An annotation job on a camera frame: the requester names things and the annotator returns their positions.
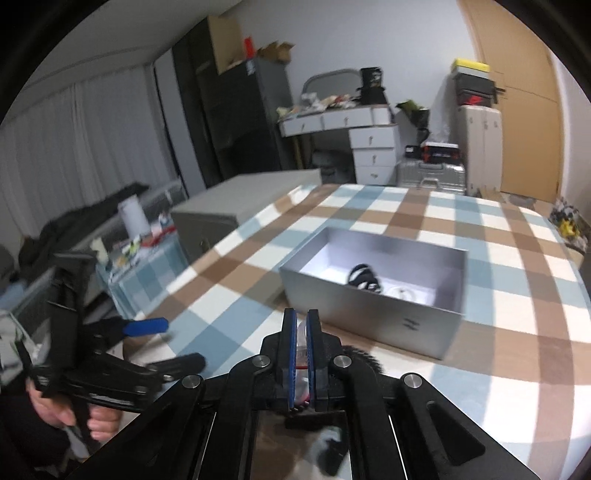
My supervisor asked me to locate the dark clothes pile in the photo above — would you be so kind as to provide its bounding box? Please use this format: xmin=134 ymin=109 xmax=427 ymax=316
xmin=17 ymin=181 xmax=151 ymax=282

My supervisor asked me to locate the person's left forearm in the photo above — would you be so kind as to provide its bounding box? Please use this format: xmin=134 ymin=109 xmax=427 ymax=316
xmin=0 ymin=383 xmax=80 ymax=480

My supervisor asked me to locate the silver suitcase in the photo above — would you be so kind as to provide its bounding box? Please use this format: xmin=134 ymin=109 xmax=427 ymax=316
xmin=396 ymin=159 xmax=467 ymax=195

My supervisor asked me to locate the clear jewelry pouch with red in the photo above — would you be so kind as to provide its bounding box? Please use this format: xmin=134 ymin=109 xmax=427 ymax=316
xmin=295 ymin=320 xmax=309 ymax=402

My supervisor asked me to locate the black hair claw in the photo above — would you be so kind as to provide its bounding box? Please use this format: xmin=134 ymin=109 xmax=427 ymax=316
xmin=339 ymin=345 xmax=386 ymax=377

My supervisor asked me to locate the white round jewelry piece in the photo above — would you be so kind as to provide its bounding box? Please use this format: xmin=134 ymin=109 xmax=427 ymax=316
xmin=385 ymin=284 xmax=422 ymax=304

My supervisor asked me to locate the grey cabinet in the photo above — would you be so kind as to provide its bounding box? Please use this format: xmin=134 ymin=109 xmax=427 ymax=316
xmin=170 ymin=168 xmax=322 ymax=271

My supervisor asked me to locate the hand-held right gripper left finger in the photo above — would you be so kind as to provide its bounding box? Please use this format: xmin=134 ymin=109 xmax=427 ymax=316
xmin=69 ymin=308 xmax=297 ymax=480

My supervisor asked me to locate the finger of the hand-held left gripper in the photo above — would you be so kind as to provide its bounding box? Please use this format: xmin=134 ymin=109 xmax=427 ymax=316
xmin=147 ymin=353 xmax=206 ymax=381
xmin=91 ymin=318 xmax=170 ymax=344

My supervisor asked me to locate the black spiral hair tie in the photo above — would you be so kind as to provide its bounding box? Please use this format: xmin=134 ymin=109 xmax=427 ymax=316
xmin=347 ymin=263 xmax=384 ymax=294

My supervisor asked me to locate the black and red flat box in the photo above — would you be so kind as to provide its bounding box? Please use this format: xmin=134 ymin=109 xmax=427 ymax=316
xmin=404 ymin=142 xmax=463 ymax=164

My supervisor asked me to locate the wooden door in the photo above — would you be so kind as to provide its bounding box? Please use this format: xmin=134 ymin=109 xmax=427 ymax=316
xmin=457 ymin=0 xmax=565 ymax=204

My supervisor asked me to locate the tall cardboard box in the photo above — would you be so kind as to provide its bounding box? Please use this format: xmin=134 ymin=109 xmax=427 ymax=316
xmin=207 ymin=15 xmax=244 ymax=75

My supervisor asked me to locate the arched vanity mirror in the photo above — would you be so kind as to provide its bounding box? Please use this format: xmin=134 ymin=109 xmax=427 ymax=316
xmin=301 ymin=68 xmax=363 ymax=106

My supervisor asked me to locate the white vanity desk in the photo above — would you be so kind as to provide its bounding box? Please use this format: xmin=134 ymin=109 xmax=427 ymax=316
xmin=277 ymin=104 xmax=402 ymax=186

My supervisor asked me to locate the stack of shoe boxes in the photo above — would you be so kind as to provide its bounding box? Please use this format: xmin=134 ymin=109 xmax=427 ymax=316
xmin=450 ymin=58 xmax=506 ymax=108

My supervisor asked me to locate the white paper roll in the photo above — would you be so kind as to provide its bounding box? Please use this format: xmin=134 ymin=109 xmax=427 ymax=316
xmin=117 ymin=195 xmax=151 ymax=239

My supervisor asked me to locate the clutter on vanity desk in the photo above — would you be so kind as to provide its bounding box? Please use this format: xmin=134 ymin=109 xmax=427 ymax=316
xmin=277 ymin=91 xmax=362 ymax=118

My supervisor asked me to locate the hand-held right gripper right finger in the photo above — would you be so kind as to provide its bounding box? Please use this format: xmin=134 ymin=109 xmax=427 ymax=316
xmin=307 ymin=309 xmax=542 ymax=480

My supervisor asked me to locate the silver rectangular box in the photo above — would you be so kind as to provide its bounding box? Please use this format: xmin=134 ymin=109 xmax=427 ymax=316
xmin=278 ymin=226 xmax=469 ymax=361

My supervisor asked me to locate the person's left hand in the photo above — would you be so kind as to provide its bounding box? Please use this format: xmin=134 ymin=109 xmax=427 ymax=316
xmin=25 ymin=376 xmax=124 ymax=444

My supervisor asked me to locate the black box on desk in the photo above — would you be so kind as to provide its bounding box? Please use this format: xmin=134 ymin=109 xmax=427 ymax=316
xmin=358 ymin=67 xmax=389 ymax=105

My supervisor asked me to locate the open cardboard box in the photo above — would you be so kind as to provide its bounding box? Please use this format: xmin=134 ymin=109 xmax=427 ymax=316
xmin=255 ymin=41 xmax=295 ymax=64

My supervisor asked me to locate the black wardrobe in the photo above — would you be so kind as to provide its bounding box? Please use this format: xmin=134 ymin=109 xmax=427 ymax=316
xmin=172 ymin=17 xmax=297 ymax=197

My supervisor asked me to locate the white curtain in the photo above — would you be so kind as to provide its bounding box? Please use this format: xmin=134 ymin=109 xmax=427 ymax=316
xmin=0 ymin=58 xmax=182 ymax=261

